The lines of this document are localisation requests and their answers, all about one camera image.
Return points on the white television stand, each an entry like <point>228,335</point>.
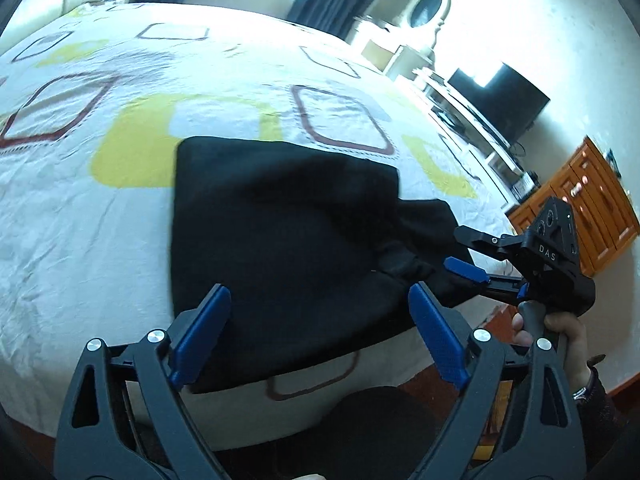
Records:
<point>480,140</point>

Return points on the white dresser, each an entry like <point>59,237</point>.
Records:
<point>385,50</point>

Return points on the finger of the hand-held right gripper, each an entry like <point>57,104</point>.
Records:
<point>485,242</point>
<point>467,270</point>

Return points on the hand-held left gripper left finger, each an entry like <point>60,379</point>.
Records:
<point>200,335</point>

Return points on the bed with patterned sheet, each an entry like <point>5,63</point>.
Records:
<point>100,240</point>

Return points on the blue curtain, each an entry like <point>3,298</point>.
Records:
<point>330,0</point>

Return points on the black flat television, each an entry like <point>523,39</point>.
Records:
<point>505,105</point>

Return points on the orange wooden cabinet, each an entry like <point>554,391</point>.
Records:
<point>595,195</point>

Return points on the oval vanity mirror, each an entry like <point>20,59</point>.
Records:
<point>427,7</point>

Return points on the black pants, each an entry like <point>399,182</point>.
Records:
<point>280,240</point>

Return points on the person's right hand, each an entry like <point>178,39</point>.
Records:
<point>567,340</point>

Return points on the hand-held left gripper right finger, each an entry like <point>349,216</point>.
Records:
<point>440,335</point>

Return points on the person's right forearm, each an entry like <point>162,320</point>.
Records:
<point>607,410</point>

